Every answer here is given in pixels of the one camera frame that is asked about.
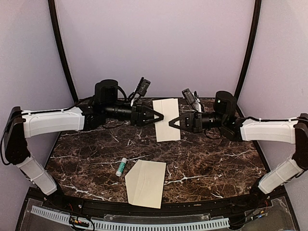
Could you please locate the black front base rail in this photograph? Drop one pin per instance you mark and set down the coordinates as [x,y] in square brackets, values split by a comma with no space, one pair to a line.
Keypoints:
[234,207]

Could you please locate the black enclosure frame post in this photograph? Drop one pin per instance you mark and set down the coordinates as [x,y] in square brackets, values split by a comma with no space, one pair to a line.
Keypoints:
[249,48]
[60,48]

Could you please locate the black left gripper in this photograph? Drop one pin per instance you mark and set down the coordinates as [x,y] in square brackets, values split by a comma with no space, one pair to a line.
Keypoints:
[140,120]

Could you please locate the black enclosure frame post left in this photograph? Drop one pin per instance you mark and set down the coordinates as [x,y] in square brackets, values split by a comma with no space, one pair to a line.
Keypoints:
[60,48]

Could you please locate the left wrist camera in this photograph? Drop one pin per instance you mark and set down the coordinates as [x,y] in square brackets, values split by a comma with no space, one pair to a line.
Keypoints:
[142,87]

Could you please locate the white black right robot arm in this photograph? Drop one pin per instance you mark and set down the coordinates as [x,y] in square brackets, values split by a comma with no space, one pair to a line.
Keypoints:
[291,130]

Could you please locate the white slotted cable duct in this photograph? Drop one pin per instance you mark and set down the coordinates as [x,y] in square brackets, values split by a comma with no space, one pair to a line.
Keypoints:
[133,223]

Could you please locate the black enclosure frame post right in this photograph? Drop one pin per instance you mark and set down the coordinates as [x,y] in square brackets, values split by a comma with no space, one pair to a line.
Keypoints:
[249,48]

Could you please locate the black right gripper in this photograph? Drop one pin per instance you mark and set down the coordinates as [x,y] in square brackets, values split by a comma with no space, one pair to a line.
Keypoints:
[194,122]

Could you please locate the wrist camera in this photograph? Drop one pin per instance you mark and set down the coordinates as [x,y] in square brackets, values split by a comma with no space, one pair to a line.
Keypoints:
[192,100]
[142,87]

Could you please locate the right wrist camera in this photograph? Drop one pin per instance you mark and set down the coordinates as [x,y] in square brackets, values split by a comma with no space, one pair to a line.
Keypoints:
[192,100]

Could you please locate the green white glue stick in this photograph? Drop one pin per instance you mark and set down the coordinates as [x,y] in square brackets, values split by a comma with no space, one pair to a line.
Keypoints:
[121,167]

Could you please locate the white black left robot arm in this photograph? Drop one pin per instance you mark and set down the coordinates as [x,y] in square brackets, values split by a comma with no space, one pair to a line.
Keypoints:
[108,102]

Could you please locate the lined paper letter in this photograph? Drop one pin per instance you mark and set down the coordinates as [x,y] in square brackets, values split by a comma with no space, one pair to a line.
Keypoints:
[169,108]

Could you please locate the cream paper envelope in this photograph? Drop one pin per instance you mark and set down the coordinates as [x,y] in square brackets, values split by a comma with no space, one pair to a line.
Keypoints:
[145,182]

